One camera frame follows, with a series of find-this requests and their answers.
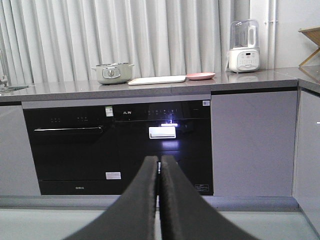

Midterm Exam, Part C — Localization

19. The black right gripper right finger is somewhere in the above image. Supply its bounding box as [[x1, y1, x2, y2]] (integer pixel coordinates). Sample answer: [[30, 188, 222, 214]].
[[159, 155, 255, 240]]

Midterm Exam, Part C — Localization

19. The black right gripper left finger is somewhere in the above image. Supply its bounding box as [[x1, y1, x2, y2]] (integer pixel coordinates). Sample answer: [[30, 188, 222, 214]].
[[66, 156, 158, 240]]

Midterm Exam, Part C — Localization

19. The cream bear print tray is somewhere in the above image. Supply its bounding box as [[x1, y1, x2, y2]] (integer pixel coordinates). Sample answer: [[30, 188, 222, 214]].
[[128, 75, 186, 86]]

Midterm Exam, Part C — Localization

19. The pink round plate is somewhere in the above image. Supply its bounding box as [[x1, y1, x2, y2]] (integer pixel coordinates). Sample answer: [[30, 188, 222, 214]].
[[185, 72, 216, 81]]

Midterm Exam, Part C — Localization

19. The black drawer sterilizer cabinet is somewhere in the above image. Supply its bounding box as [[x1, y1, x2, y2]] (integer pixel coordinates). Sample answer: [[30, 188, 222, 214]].
[[113, 100, 214, 196]]

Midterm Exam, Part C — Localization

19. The black built-in dishwasher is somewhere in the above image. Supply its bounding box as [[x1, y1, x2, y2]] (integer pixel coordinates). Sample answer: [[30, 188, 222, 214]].
[[23, 106, 123, 195]]

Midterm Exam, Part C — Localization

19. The grey cabinet door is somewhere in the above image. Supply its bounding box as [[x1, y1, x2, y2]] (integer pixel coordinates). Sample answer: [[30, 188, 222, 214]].
[[211, 90, 298, 197]]

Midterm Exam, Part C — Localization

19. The pale green electric cooking pot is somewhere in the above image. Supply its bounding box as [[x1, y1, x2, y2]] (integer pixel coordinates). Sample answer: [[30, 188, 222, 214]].
[[91, 62, 134, 85]]

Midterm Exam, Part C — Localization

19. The white soy milk blender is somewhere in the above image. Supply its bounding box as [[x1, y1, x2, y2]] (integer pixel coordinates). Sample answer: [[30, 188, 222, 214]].
[[228, 19, 260, 73]]

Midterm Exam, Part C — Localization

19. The steel sink faucet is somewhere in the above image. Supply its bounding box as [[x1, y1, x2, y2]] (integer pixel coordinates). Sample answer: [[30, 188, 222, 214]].
[[0, 50, 10, 87]]

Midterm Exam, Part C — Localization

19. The white pleated curtain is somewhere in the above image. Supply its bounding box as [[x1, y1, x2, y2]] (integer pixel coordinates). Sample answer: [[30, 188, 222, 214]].
[[0, 0, 250, 85]]

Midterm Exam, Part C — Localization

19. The wooden folding rack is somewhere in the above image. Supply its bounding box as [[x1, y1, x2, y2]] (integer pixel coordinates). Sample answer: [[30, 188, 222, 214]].
[[297, 26, 320, 68]]

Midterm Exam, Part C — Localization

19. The white wall pipe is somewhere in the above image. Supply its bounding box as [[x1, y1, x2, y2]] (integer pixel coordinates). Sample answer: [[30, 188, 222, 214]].
[[264, 0, 278, 69]]

